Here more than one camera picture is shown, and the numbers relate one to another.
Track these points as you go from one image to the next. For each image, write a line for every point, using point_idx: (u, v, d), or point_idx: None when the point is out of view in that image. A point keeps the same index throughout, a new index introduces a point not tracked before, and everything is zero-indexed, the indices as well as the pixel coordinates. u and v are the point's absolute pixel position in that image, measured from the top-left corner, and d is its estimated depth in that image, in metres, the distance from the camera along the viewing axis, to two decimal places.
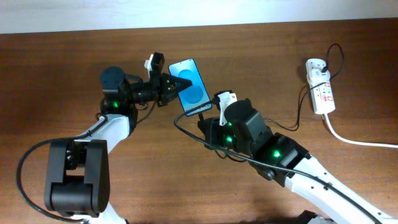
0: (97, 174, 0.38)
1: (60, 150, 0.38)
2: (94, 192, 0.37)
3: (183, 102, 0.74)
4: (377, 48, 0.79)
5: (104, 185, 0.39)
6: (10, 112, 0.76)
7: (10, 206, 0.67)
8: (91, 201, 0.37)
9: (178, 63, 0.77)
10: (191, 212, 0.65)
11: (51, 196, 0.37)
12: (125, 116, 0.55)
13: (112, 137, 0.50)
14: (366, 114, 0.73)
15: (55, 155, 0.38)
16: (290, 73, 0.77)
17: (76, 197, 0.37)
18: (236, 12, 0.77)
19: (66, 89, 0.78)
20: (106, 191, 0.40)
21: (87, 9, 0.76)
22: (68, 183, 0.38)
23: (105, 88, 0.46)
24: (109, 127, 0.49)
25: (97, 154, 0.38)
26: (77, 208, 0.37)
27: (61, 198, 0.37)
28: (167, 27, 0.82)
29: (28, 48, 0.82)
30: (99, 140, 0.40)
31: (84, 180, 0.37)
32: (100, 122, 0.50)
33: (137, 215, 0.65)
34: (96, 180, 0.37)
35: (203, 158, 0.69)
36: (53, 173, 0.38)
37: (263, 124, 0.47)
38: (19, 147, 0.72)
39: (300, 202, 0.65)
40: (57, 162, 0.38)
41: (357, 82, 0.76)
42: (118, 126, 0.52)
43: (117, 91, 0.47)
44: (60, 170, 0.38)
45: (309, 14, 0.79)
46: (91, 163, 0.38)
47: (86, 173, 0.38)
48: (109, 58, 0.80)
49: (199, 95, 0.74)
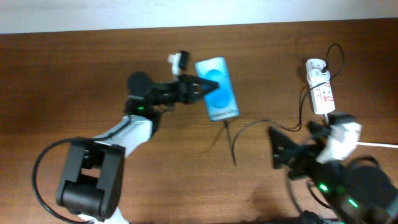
0: (111, 181, 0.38)
1: (78, 150, 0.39)
2: (104, 197, 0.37)
3: (209, 105, 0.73)
4: (377, 49, 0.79)
5: (115, 191, 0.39)
6: (10, 112, 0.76)
7: (12, 206, 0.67)
8: (99, 206, 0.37)
9: (208, 62, 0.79)
10: (191, 212, 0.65)
11: (64, 192, 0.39)
12: (147, 119, 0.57)
13: (132, 141, 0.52)
14: (365, 115, 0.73)
15: (73, 154, 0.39)
16: (290, 73, 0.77)
17: (87, 198, 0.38)
18: (237, 12, 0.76)
19: (66, 89, 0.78)
20: (117, 196, 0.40)
21: (87, 9, 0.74)
22: (81, 184, 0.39)
23: (132, 93, 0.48)
24: (130, 132, 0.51)
25: (114, 162, 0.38)
26: (85, 210, 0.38)
27: (73, 196, 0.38)
28: (167, 28, 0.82)
29: (28, 48, 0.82)
30: (119, 147, 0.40)
31: (98, 185, 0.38)
32: (124, 123, 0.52)
33: (137, 215, 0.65)
34: (107, 186, 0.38)
35: (203, 158, 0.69)
36: (68, 172, 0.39)
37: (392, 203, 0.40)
38: (20, 147, 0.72)
39: (299, 201, 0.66)
40: (73, 162, 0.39)
41: (357, 82, 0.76)
42: (138, 129, 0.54)
43: (144, 98, 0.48)
44: (76, 170, 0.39)
45: (310, 15, 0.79)
46: (106, 168, 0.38)
47: (100, 177, 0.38)
48: (109, 58, 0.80)
49: (227, 99, 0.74)
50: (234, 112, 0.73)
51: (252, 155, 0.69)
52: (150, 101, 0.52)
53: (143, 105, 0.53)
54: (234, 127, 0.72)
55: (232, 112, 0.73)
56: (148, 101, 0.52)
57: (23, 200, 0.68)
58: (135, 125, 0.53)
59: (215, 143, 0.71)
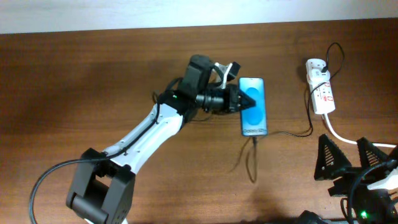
0: (115, 203, 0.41)
1: (87, 166, 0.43)
2: (109, 216, 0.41)
3: (244, 121, 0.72)
4: (377, 48, 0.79)
5: (120, 209, 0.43)
6: (10, 112, 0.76)
7: (10, 206, 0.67)
8: (102, 222, 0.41)
9: (249, 79, 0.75)
10: (191, 212, 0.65)
11: (74, 198, 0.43)
12: (179, 113, 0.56)
13: (155, 144, 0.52)
14: (366, 115, 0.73)
15: (84, 169, 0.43)
16: (290, 73, 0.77)
17: (93, 211, 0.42)
18: (237, 12, 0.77)
19: (65, 89, 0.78)
20: (120, 211, 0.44)
21: (87, 9, 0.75)
22: (89, 196, 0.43)
23: (192, 66, 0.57)
24: (153, 134, 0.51)
25: (119, 188, 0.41)
26: (91, 220, 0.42)
27: (81, 205, 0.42)
28: (167, 28, 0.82)
29: (30, 48, 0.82)
30: (126, 173, 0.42)
31: (103, 203, 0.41)
32: (150, 122, 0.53)
33: (137, 215, 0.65)
34: (111, 206, 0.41)
35: (203, 158, 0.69)
36: (79, 184, 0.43)
37: None
38: (20, 147, 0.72)
39: (300, 202, 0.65)
40: (83, 176, 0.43)
41: (357, 82, 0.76)
42: (163, 131, 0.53)
43: (201, 73, 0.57)
44: (84, 184, 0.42)
45: (310, 14, 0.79)
46: (111, 189, 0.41)
47: (106, 196, 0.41)
48: (109, 58, 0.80)
49: (258, 116, 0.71)
50: (263, 130, 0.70)
51: (252, 155, 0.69)
52: (194, 82, 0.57)
53: (193, 82, 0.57)
54: (234, 127, 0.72)
55: (260, 130, 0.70)
56: (193, 83, 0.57)
57: (23, 200, 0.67)
58: (166, 121, 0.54)
59: (215, 143, 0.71)
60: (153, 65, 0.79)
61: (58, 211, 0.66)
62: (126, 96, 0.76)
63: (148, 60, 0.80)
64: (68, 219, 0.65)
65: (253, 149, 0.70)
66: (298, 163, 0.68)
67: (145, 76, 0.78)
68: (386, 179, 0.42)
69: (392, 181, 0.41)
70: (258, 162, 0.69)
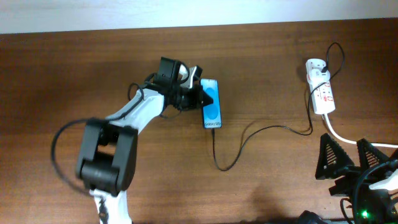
0: (127, 158, 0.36)
1: (94, 129, 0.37)
2: (121, 173, 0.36)
3: (204, 116, 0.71)
4: (377, 48, 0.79)
5: (130, 167, 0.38)
6: (10, 112, 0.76)
7: (10, 206, 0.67)
8: (115, 182, 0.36)
9: (206, 81, 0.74)
10: (191, 212, 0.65)
11: (81, 167, 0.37)
12: (161, 93, 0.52)
13: (143, 120, 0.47)
14: (366, 115, 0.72)
15: (89, 133, 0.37)
16: (290, 73, 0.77)
17: (104, 175, 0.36)
18: (236, 11, 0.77)
19: (65, 89, 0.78)
20: (131, 172, 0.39)
21: (88, 9, 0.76)
22: (98, 161, 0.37)
23: (163, 61, 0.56)
24: (141, 107, 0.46)
25: (128, 143, 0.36)
26: (102, 183, 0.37)
27: (89, 173, 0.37)
28: (166, 28, 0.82)
29: (30, 48, 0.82)
30: (131, 129, 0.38)
31: (114, 162, 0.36)
32: (136, 99, 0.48)
33: (137, 215, 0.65)
34: (123, 165, 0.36)
35: (202, 158, 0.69)
36: (85, 149, 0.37)
37: None
38: (19, 147, 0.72)
39: (300, 202, 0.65)
40: (91, 139, 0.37)
41: (357, 81, 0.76)
42: (152, 105, 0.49)
43: (173, 67, 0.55)
44: (93, 147, 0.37)
45: (309, 14, 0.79)
46: (120, 148, 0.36)
47: (115, 155, 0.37)
48: (109, 58, 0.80)
49: (215, 111, 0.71)
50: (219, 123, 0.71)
51: (252, 155, 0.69)
52: (169, 74, 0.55)
53: (164, 78, 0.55)
54: (234, 127, 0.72)
55: (216, 123, 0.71)
56: (168, 76, 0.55)
57: (23, 200, 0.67)
58: (148, 98, 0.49)
59: (215, 144, 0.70)
60: (153, 65, 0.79)
61: (58, 211, 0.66)
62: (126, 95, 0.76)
63: (148, 59, 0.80)
64: (68, 219, 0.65)
65: (253, 150, 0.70)
66: (298, 164, 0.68)
67: (143, 75, 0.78)
68: (388, 179, 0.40)
69: (394, 182, 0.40)
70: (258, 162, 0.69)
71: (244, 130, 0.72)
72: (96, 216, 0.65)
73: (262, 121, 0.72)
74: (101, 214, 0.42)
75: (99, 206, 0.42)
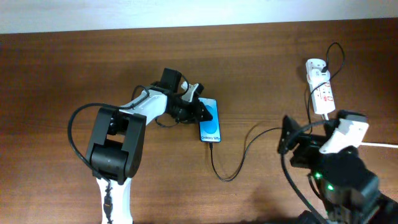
0: (135, 145, 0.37)
1: (105, 116, 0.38)
2: (129, 159, 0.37)
3: (201, 129, 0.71)
4: (377, 48, 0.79)
5: (138, 154, 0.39)
6: (10, 111, 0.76)
7: (10, 206, 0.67)
8: (124, 168, 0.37)
9: (204, 99, 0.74)
10: (190, 212, 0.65)
11: (92, 154, 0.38)
12: (165, 94, 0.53)
13: (149, 117, 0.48)
14: (367, 114, 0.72)
15: (100, 121, 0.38)
16: (290, 73, 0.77)
17: (113, 160, 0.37)
18: (236, 12, 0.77)
19: (65, 89, 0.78)
20: (138, 158, 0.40)
21: (87, 9, 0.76)
22: (108, 147, 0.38)
23: (166, 70, 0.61)
24: (147, 102, 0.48)
25: (137, 129, 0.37)
26: (112, 170, 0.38)
27: (100, 158, 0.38)
28: (167, 28, 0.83)
29: (31, 48, 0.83)
30: (140, 116, 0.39)
31: (122, 147, 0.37)
32: (142, 96, 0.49)
33: (137, 215, 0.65)
34: (132, 150, 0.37)
35: (202, 158, 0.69)
36: (96, 135, 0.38)
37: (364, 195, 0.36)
38: (20, 147, 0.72)
39: (300, 202, 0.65)
40: (101, 127, 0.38)
41: (357, 81, 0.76)
42: (157, 103, 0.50)
43: (175, 75, 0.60)
44: (104, 134, 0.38)
45: (309, 14, 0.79)
46: (129, 134, 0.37)
47: (124, 140, 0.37)
48: (109, 58, 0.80)
49: (214, 125, 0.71)
50: (217, 138, 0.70)
51: (252, 155, 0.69)
52: (172, 81, 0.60)
53: (166, 84, 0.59)
54: (234, 127, 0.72)
55: (215, 137, 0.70)
56: (170, 83, 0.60)
57: (23, 200, 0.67)
58: (152, 96, 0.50)
59: (215, 143, 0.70)
60: (153, 65, 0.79)
61: (58, 211, 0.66)
62: (125, 95, 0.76)
63: (148, 60, 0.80)
64: (68, 219, 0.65)
65: (252, 149, 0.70)
66: None
67: (143, 75, 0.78)
68: (330, 138, 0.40)
69: (335, 140, 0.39)
70: (258, 163, 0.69)
71: (244, 130, 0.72)
72: (96, 216, 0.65)
73: (262, 121, 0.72)
74: (106, 205, 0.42)
75: (104, 195, 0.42)
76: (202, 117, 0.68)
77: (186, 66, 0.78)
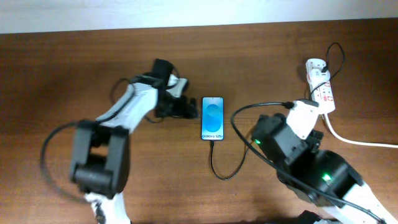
0: (119, 160, 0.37)
1: (85, 132, 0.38)
2: (115, 175, 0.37)
3: (203, 127, 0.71)
4: (376, 48, 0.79)
5: (124, 167, 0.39)
6: (10, 111, 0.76)
7: (10, 206, 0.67)
8: (110, 184, 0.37)
9: (209, 98, 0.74)
10: (191, 212, 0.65)
11: (76, 170, 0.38)
12: (154, 86, 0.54)
13: (135, 118, 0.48)
14: (366, 114, 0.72)
15: (81, 137, 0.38)
16: (290, 73, 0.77)
17: (98, 177, 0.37)
18: (236, 12, 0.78)
19: (65, 89, 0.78)
20: (125, 171, 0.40)
21: (88, 9, 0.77)
22: (91, 163, 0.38)
23: (157, 60, 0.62)
24: (133, 104, 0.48)
25: (120, 143, 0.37)
26: (99, 186, 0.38)
27: (86, 175, 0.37)
28: (166, 28, 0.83)
29: (31, 48, 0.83)
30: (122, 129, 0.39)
31: (107, 163, 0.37)
32: (128, 95, 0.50)
33: (137, 215, 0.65)
34: (116, 166, 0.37)
35: (202, 158, 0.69)
36: (78, 152, 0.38)
37: (296, 139, 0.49)
38: (20, 147, 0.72)
39: (300, 202, 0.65)
40: (83, 144, 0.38)
41: (357, 81, 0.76)
42: (144, 101, 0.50)
43: (166, 65, 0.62)
44: (86, 150, 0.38)
45: (308, 14, 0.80)
46: (112, 149, 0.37)
47: (108, 157, 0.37)
48: (108, 58, 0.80)
49: (217, 124, 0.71)
50: (219, 136, 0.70)
51: (252, 155, 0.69)
52: (163, 71, 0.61)
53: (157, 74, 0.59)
54: (234, 127, 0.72)
55: (217, 135, 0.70)
56: (161, 73, 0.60)
57: (23, 200, 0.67)
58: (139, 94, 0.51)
59: (214, 143, 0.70)
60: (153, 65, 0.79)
61: (58, 211, 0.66)
62: None
63: (148, 59, 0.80)
64: (68, 219, 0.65)
65: (252, 150, 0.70)
66: None
67: None
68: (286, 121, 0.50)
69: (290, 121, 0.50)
70: (258, 163, 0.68)
71: (244, 130, 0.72)
72: None
73: None
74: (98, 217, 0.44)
75: (96, 208, 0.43)
76: (194, 114, 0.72)
77: (186, 66, 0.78)
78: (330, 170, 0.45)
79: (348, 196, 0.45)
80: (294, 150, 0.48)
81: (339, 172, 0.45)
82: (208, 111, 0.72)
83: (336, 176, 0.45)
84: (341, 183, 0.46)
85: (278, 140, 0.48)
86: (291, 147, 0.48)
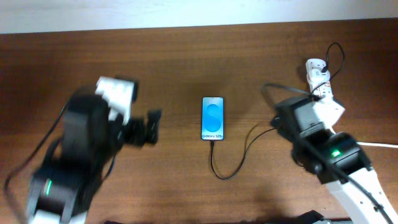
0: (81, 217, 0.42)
1: None
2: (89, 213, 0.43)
3: (203, 127, 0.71)
4: (376, 48, 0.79)
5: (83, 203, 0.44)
6: (10, 111, 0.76)
7: (10, 206, 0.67)
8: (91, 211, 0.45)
9: (209, 98, 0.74)
10: (190, 212, 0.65)
11: None
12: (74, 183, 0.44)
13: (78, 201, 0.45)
14: (366, 114, 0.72)
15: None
16: (290, 73, 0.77)
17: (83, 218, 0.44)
18: (236, 12, 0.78)
19: (64, 89, 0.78)
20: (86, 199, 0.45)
21: (89, 9, 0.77)
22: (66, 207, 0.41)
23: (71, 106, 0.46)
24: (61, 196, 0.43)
25: None
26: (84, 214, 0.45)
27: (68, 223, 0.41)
28: (167, 28, 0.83)
29: (32, 48, 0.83)
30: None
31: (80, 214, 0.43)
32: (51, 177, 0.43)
33: (137, 215, 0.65)
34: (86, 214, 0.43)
35: (202, 158, 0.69)
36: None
37: (315, 119, 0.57)
38: (20, 147, 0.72)
39: (300, 202, 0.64)
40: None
41: (357, 81, 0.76)
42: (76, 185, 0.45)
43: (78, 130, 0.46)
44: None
45: (308, 14, 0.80)
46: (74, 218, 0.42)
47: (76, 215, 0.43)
48: (108, 59, 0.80)
49: (217, 124, 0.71)
50: (220, 136, 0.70)
51: (252, 155, 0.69)
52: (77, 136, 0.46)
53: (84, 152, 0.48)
54: (234, 127, 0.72)
55: (217, 135, 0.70)
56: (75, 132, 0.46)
57: (23, 200, 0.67)
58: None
59: (215, 143, 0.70)
60: (153, 65, 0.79)
61: None
62: None
63: (148, 59, 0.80)
64: None
65: (252, 150, 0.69)
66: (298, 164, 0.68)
67: (143, 76, 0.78)
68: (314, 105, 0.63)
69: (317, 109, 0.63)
70: (258, 163, 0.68)
71: (244, 130, 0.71)
72: (96, 216, 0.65)
73: (262, 122, 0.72)
74: None
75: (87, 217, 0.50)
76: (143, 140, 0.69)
77: (186, 67, 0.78)
78: (341, 147, 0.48)
79: (355, 173, 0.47)
80: (316, 129, 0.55)
81: (349, 153, 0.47)
82: (207, 111, 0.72)
83: (344, 155, 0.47)
84: (352, 163, 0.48)
85: (291, 121, 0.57)
86: (308, 122, 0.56)
